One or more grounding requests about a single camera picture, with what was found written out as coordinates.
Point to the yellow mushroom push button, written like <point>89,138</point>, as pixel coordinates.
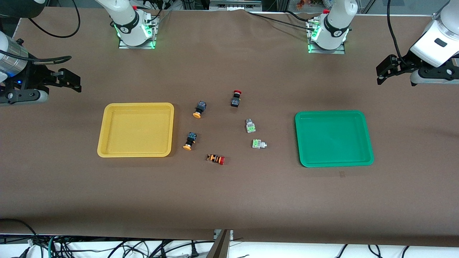
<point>190,141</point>
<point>199,109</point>

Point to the red button orange body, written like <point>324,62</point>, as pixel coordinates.
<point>216,158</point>

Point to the black rounded object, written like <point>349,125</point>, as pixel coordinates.
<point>18,7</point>

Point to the green plastic tray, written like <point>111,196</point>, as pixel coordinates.
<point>333,138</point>

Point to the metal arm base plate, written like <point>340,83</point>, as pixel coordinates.
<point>150,34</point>
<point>312,30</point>

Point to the green square push button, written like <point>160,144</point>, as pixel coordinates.
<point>258,144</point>
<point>250,126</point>

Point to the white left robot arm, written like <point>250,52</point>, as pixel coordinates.
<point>337,21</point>

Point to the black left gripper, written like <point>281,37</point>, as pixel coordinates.
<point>406,65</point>

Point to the red button black body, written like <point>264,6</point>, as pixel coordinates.
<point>236,99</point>

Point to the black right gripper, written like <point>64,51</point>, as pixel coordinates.
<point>34,77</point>

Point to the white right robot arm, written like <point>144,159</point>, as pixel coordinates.
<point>123,21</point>

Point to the yellow plastic tray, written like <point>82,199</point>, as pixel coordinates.
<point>136,129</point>

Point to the metal table frame post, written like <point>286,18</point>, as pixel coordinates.
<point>223,245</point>

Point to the aluminium profile rail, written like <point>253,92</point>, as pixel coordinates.
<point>235,4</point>

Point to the brown table cover sheet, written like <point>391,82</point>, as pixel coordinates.
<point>229,197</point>

